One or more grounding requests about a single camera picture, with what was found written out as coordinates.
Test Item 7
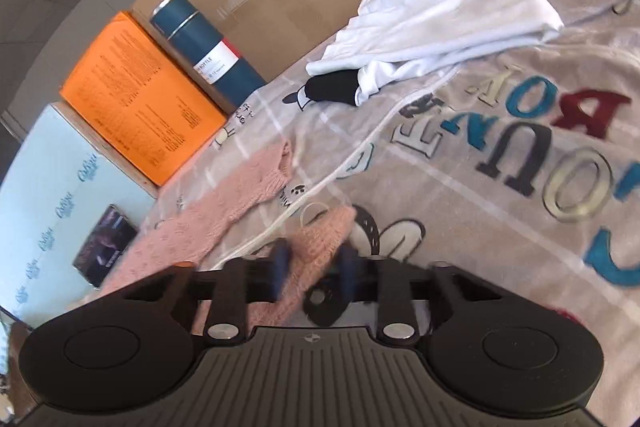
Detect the pink knitted sweater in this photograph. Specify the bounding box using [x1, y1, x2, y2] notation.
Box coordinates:
[92, 139, 358, 333]

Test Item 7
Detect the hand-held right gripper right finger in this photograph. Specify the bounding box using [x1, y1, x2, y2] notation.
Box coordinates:
[337, 244, 507, 344]

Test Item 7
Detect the dark blue bottle tube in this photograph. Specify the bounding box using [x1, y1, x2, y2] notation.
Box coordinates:
[150, 0, 266, 105]

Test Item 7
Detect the white garment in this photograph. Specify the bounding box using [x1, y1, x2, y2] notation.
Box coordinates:
[305, 0, 566, 108]

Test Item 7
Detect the orange box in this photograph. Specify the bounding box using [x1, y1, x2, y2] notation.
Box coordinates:
[59, 11, 228, 188]

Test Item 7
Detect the light blue carton box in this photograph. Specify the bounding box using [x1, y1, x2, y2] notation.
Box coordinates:
[0, 102, 161, 333]

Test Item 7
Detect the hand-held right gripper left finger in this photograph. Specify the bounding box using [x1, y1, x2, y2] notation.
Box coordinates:
[120, 239, 293, 344]

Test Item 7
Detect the dark printed card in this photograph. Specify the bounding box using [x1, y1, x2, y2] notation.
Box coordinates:
[72, 204, 138, 288]

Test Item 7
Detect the black cloth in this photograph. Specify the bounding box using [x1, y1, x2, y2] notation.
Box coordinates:
[304, 69, 362, 108]

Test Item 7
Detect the printed bed sheet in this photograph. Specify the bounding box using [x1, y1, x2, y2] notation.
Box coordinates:
[145, 0, 640, 338]

